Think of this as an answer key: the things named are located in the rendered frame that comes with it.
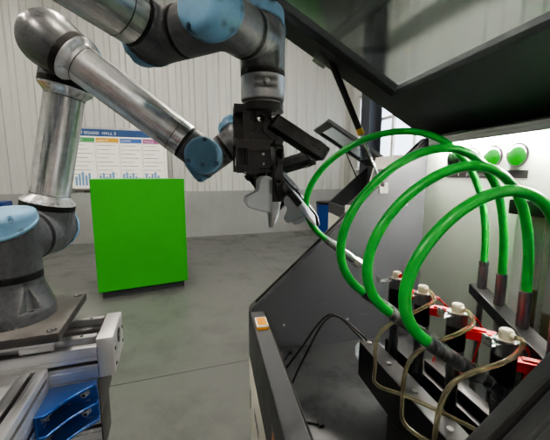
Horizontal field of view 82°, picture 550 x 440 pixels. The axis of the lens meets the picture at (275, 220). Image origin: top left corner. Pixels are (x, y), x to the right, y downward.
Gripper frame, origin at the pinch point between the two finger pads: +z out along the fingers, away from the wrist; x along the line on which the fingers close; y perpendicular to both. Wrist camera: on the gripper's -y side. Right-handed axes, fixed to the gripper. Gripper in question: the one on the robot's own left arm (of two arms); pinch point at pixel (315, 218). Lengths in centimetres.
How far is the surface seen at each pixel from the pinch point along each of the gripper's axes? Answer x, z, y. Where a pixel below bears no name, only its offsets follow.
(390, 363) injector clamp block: 2.3, 31.9, 5.7
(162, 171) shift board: -416, -400, 254
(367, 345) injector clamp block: -2.9, 27.6, 8.8
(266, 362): 6.4, 18.5, 25.9
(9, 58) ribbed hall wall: -216, -639, 281
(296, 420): 18.2, 28.1, 19.7
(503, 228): 1.4, 23.9, -25.3
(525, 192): 24.4, 20.4, -24.8
